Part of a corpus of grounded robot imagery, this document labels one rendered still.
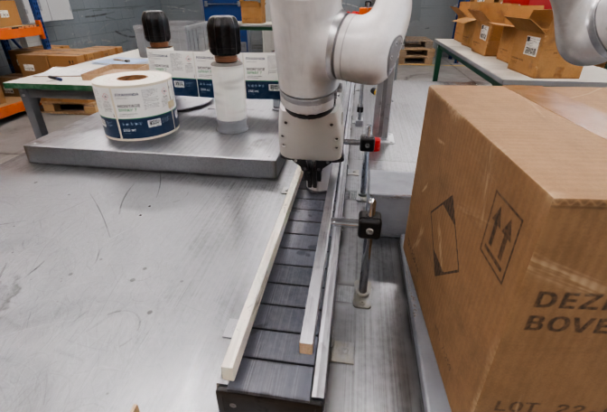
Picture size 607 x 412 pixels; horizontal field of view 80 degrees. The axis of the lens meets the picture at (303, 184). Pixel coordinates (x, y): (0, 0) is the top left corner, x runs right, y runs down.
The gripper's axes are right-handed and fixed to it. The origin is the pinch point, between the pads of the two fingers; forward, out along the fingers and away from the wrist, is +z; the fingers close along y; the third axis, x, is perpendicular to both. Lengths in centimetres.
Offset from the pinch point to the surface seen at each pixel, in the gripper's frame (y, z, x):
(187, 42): 118, 75, -196
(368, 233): -9.3, -6.9, 16.4
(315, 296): -4.0, -12.2, 28.1
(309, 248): -1.1, 1.7, 14.0
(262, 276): 3.4, -5.3, 23.2
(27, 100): 176, 65, -104
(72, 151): 64, 13, -15
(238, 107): 24.9, 11.4, -34.3
